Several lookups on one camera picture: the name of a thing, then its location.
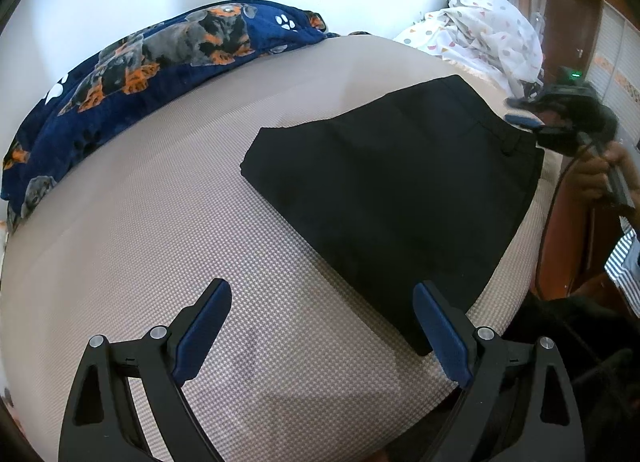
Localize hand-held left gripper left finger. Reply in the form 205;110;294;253
58;278;233;462

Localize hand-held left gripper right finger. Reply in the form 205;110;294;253
411;280;586;462

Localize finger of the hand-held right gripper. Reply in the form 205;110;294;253
504;112;545;132
506;82;547;111

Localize black pants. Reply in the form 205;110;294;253
239;74;546;357

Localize person's right hand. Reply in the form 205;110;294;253
569;141;640;215

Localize wardrobe with light panels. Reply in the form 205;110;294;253
590;0;640;153

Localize white dotted cloth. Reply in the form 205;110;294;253
392;0;546;98

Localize brown wooden door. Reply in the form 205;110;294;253
512;0;608;88

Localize person's striped shirt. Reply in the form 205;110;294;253
604;229;640;318

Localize blue dog print blanket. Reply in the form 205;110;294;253
0;1;341;233

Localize dark wooden bed frame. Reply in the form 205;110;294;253
530;147;640;318

